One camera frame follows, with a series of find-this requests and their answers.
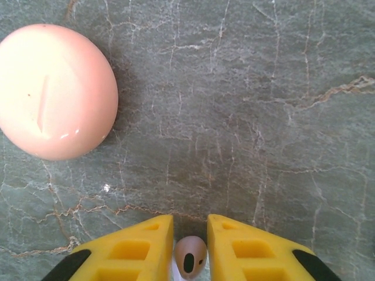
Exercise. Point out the pink earbud charging case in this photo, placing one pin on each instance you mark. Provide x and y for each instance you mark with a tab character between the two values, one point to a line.
58	90

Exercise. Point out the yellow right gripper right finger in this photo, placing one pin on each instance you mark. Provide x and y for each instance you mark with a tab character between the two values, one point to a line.
252	254

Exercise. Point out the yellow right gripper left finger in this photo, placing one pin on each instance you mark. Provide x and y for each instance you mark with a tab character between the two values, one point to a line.
129	254

